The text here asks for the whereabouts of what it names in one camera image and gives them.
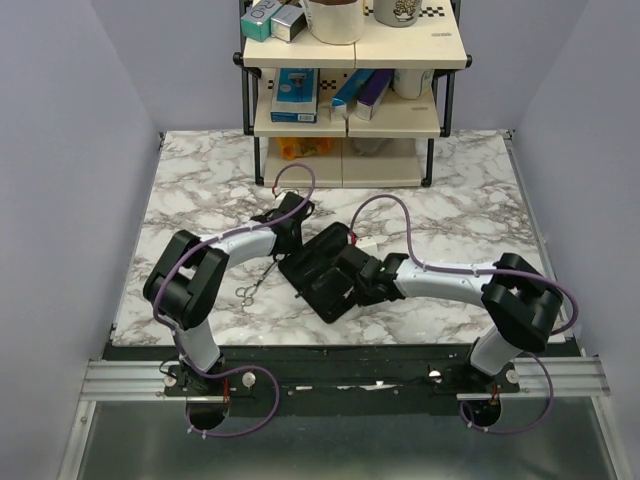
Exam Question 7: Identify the black zip tool case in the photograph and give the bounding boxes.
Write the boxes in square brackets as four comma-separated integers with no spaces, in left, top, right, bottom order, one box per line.
[278,222,355,324]

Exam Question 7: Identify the silver cutting scissors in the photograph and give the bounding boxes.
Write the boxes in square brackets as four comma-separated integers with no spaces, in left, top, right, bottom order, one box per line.
[235,260,280,308]

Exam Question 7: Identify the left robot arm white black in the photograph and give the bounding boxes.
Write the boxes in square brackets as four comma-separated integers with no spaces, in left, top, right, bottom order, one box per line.
[143,192,315,395]

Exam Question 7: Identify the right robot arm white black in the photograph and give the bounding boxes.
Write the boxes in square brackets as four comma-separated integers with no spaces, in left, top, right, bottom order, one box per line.
[332,245,563,392]

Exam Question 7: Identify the orange snack bag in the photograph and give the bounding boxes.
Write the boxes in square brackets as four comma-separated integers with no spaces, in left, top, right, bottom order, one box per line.
[276,137,334,161]

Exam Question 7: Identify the grey pouch on shelf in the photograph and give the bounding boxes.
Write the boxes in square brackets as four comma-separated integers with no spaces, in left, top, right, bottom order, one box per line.
[351,137,389,156]

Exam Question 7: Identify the blue razor package box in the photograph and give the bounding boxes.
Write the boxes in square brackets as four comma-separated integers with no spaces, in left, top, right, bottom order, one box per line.
[270,68,319,124]

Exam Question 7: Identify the blue toothpaste box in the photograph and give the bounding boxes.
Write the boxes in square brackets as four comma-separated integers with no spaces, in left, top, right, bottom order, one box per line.
[330,69,374,122]

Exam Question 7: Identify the beige three-tier shelf rack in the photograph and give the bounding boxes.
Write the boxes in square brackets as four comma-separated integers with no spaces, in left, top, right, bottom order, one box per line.
[233,1,472,188]

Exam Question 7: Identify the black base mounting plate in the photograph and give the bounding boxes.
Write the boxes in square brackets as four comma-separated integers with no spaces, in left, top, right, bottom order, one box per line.
[164,344,520,418]

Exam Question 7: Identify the purple toothpaste box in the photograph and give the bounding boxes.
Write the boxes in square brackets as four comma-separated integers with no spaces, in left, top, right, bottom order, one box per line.
[353,69,394,121]

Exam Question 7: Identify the white green cup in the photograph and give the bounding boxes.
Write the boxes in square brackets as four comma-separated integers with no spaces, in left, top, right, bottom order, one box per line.
[393,69,434,100]

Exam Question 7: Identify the teal white carton box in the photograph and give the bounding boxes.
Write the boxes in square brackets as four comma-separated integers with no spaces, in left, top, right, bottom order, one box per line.
[240,0,282,42]

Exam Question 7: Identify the silver grey small box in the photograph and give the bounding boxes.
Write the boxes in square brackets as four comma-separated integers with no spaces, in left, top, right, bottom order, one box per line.
[270,5,306,43]

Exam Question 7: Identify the white round tub brown lid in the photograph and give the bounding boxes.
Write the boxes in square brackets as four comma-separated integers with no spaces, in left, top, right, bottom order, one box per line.
[300,0,364,45]

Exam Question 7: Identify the white printed mug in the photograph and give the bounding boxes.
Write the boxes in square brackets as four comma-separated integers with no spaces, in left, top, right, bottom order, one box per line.
[373,0,422,28]

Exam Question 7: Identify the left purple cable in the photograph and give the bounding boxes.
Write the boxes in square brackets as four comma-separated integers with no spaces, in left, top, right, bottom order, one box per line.
[152,162,317,441]

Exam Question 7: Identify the purple cable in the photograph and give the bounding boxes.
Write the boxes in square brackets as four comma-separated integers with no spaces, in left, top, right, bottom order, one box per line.
[349,193,581,435]
[152,162,317,441]

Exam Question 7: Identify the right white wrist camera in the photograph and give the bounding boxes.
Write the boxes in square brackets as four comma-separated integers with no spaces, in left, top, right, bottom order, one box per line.
[353,236,379,257]

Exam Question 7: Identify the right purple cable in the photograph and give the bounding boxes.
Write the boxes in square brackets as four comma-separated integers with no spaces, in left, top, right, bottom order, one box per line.
[349,193,581,435]

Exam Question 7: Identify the aluminium rail profile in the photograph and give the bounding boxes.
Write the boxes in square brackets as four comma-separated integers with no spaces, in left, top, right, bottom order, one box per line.
[81,357,611,403]

